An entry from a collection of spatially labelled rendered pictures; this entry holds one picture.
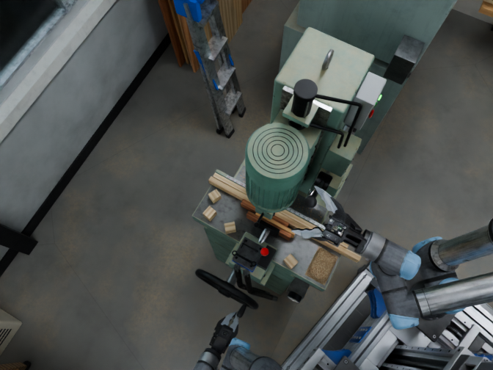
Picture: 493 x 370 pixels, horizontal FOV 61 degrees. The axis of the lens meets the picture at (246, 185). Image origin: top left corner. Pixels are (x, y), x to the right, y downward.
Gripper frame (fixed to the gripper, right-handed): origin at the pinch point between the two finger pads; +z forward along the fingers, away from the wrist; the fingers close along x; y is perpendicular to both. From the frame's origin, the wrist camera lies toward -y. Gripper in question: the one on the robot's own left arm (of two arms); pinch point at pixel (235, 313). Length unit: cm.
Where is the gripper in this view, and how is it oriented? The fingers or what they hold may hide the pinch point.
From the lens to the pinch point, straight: 180.1
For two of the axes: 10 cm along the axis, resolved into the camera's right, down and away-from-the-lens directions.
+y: -2.5, 7.0, 6.7
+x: 8.7, 4.6, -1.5
